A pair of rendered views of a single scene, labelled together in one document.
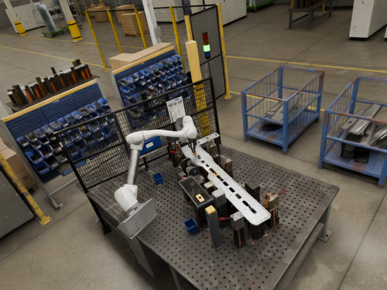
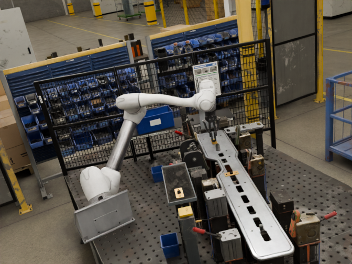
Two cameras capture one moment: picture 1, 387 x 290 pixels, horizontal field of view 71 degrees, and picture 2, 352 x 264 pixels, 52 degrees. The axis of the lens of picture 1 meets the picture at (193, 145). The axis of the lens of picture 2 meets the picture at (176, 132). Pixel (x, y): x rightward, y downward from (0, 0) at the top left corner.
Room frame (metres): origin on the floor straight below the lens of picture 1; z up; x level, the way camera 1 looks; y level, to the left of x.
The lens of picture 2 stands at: (0.18, -0.48, 2.15)
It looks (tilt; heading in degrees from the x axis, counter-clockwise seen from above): 23 degrees down; 18
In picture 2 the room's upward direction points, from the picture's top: 10 degrees counter-clockwise
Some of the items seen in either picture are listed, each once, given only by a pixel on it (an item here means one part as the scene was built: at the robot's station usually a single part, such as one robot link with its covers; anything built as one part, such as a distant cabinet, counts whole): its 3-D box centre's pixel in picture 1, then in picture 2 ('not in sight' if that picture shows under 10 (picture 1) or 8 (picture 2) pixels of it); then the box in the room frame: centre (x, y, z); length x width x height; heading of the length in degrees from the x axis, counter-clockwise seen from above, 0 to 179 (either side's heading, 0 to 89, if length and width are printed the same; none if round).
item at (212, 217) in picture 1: (213, 229); (192, 251); (1.48, -0.03, 0.92); 0.08 x 0.08 x 0.44; 22
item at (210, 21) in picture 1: (209, 62); (294, 42); (5.53, -0.66, 1.00); 1.04 x 0.14 x 2.00; 130
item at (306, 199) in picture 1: (191, 186); (200, 194); (2.31, 0.12, 0.68); 2.56 x 1.61 x 0.04; 40
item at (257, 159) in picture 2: (228, 173); (257, 180); (2.18, -0.30, 0.87); 0.12 x 0.09 x 0.35; 112
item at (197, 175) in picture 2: (203, 196); (201, 204); (1.89, 0.00, 0.90); 0.05 x 0.05 x 0.40; 22
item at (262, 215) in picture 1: (217, 175); (233, 175); (2.04, -0.17, 1.00); 1.38 x 0.22 x 0.02; 22
